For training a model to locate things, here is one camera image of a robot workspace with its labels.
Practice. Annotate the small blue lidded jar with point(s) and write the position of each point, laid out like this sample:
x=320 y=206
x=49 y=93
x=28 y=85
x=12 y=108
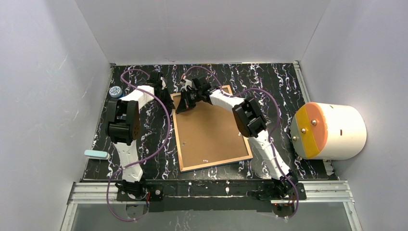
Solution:
x=116 y=92

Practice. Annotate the blue wooden picture frame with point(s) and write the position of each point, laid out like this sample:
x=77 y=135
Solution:
x=220 y=162

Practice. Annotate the white cylinder with orange face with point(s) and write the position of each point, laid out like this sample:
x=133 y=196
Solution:
x=327 y=131

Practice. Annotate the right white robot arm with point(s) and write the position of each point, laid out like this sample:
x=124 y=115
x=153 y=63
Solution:
x=251 y=123

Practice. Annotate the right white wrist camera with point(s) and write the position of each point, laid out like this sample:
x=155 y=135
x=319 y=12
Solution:
x=186 y=84

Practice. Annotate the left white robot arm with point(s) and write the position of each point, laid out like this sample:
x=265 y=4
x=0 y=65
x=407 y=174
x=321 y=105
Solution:
x=123 y=128

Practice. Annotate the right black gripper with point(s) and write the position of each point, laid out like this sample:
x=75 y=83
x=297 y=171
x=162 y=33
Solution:
x=187 y=98

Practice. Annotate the aluminium rail base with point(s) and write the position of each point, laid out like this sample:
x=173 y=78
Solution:
x=326 y=205

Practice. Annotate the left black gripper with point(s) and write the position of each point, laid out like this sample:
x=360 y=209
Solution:
x=167 y=98

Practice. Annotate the light blue eraser block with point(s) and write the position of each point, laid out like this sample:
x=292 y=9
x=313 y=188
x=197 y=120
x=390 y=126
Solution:
x=94 y=154

